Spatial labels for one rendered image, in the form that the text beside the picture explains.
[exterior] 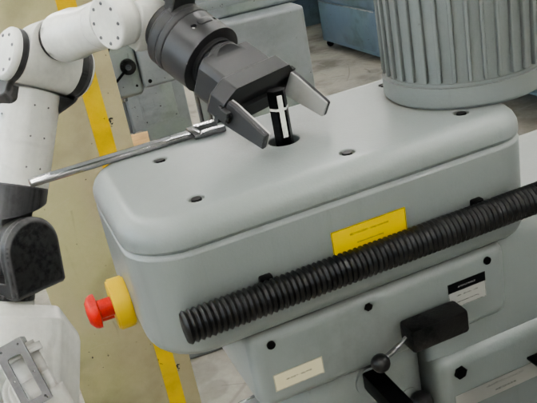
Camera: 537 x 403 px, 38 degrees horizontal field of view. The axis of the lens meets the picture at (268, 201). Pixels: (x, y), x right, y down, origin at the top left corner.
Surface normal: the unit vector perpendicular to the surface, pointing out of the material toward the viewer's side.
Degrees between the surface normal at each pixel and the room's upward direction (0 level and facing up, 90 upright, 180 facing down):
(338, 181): 63
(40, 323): 58
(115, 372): 90
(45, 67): 102
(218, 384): 0
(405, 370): 90
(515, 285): 90
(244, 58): 30
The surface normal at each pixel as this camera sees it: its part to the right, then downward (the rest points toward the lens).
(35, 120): 0.69, 0.05
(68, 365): 0.95, -0.15
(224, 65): 0.22, -0.70
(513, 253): 0.37, 0.32
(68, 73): 0.59, 0.42
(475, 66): -0.05, 0.41
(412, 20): -0.66, 0.41
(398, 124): -0.18, -0.90
